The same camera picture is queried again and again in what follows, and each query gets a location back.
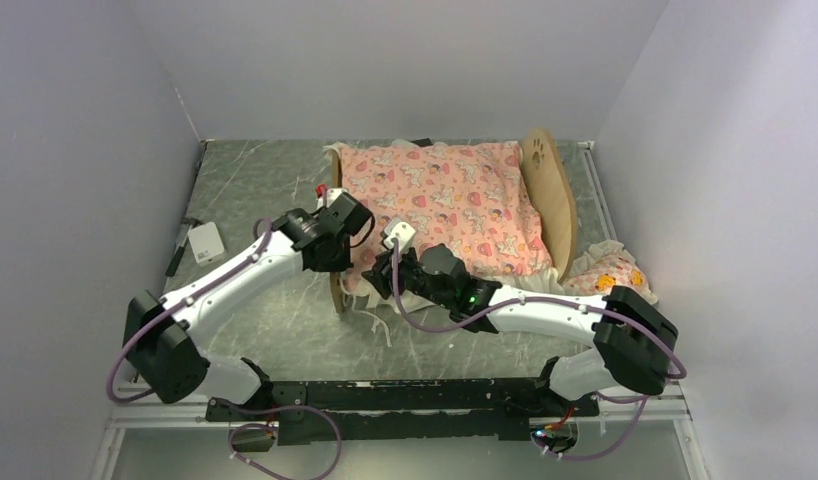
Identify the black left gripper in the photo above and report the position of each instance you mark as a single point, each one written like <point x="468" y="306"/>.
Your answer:
<point x="341" y="264"/>

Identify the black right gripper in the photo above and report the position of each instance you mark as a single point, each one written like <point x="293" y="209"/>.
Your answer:
<point x="380" y="275"/>

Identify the pink unicorn print mattress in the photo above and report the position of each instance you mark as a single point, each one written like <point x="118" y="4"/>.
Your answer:
<point x="449" y="205"/>

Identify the wooden pet bed frame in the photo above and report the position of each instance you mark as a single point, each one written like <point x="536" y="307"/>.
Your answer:
<point x="548" y="199"/>

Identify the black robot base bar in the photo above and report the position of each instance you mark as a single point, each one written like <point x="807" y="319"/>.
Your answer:
<point x="504" y="408"/>

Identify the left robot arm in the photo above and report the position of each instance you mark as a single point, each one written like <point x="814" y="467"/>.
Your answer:
<point x="166" y="338"/>

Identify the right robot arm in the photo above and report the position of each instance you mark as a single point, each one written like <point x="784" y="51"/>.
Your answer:
<point x="629" y="342"/>

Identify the white small box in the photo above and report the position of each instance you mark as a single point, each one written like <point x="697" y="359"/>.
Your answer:
<point x="206" y="244"/>

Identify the black rectangular box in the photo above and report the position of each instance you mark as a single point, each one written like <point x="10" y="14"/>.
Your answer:
<point x="424" y="142"/>

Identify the black marker pen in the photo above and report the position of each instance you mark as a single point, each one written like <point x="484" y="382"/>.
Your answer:
<point x="186" y="224"/>

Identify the pink checkered duck pillow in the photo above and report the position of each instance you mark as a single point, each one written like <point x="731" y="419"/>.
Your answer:
<point x="603" y="266"/>

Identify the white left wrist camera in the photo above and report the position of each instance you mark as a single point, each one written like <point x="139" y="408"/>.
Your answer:
<point x="327" y="195"/>

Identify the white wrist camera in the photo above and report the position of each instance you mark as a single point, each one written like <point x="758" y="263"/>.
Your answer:
<point x="397" y="230"/>
<point x="327" y="195"/>

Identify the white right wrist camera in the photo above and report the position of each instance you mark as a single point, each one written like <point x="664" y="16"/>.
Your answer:
<point x="397" y="230"/>

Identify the aluminium rail at table edge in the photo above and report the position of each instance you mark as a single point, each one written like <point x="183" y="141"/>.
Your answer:
<point x="585" y="149"/>

